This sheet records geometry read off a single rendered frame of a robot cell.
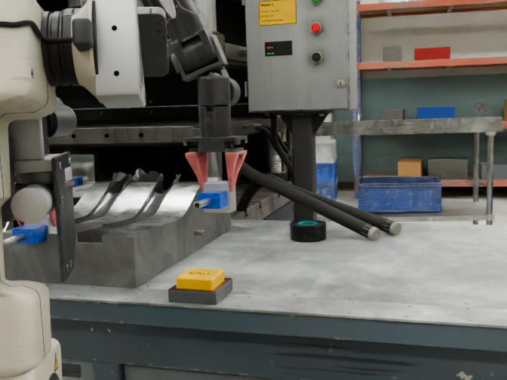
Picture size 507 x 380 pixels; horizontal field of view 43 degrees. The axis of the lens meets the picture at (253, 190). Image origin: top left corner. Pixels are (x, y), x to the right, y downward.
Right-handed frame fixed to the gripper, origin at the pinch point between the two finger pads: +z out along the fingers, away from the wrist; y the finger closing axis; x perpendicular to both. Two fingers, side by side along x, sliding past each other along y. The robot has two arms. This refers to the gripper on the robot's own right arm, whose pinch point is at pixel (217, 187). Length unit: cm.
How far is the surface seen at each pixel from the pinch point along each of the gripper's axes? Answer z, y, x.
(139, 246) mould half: 8.7, 10.1, 12.3
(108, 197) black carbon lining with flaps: 3.9, 29.9, -13.3
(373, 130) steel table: 3, 9, -349
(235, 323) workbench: 18.1, -9.5, 20.9
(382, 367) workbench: 25.1, -30.7, 16.2
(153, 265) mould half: 13.2, 10.1, 7.2
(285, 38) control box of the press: -33, 4, -72
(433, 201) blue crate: 57, -30, -374
